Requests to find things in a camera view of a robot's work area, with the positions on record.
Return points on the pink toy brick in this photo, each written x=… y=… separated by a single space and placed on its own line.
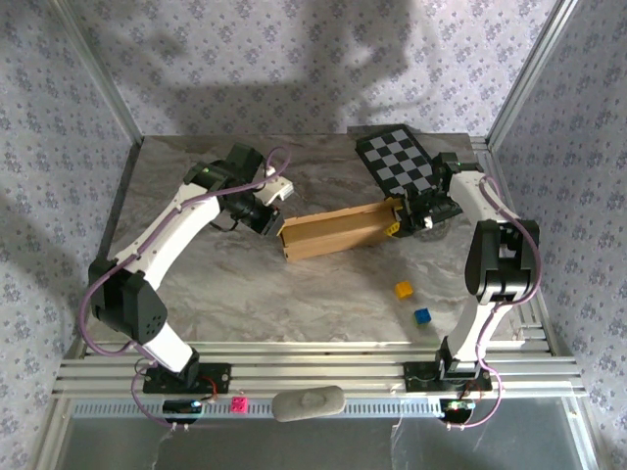
x=239 y=405

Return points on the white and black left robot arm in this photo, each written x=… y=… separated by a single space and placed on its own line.
x=161 y=225

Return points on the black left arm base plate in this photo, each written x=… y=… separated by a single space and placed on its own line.
x=215 y=377

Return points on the black and grey chessboard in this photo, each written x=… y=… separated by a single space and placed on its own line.
x=397 y=156

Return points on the yellow toy brick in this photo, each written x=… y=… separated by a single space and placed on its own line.
x=403 y=289

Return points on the aluminium frame post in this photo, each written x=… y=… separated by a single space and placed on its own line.
x=100 y=68
x=531 y=68

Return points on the blue toy brick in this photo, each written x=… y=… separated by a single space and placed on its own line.
x=422 y=316

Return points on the brown cardboard paper box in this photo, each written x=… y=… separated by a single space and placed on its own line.
x=333 y=240

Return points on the grey oval stone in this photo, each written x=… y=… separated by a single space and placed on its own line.
x=308 y=404

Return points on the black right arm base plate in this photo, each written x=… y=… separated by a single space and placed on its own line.
x=416 y=377

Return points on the aluminium side rail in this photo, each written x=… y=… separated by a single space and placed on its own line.
x=539 y=338

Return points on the grey metal sheet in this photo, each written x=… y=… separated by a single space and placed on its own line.
x=294 y=445

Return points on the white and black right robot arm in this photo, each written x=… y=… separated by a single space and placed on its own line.
x=467 y=196

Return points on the aluminium mounting rails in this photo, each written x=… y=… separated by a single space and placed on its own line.
x=318 y=367

